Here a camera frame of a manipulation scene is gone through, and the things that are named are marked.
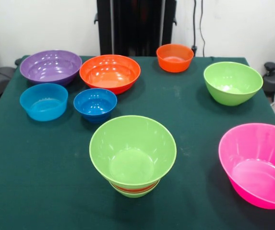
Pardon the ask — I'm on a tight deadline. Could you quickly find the light blue translucent bowl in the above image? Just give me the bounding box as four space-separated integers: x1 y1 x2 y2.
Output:
19 82 69 122

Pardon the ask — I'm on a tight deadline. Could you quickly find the small dark blue bowl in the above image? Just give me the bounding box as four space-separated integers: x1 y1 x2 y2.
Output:
73 88 118 124

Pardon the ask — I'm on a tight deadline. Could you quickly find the large green bowl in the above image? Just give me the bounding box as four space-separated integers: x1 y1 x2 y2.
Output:
203 61 264 106
89 115 178 189

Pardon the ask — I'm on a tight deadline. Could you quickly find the purple bowl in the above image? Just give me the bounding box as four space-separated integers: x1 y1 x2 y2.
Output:
19 49 83 87

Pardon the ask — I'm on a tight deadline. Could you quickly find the large orange bowl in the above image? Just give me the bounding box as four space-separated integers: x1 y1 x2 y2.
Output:
79 54 142 95

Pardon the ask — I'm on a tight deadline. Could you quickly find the small green bowl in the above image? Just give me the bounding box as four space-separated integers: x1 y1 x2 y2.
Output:
108 179 161 198

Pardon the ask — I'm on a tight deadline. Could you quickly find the black wall cable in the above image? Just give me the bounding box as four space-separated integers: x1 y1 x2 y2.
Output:
190 0 206 58

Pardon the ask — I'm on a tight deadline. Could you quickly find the small translucent orange bowl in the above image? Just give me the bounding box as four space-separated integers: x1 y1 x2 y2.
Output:
110 181 160 194
156 43 195 73

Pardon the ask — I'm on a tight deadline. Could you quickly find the dark green table cloth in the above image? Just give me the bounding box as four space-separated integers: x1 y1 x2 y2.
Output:
0 55 275 230

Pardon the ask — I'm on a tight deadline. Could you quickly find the large pink bowl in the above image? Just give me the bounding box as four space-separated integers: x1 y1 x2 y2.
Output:
218 123 275 210

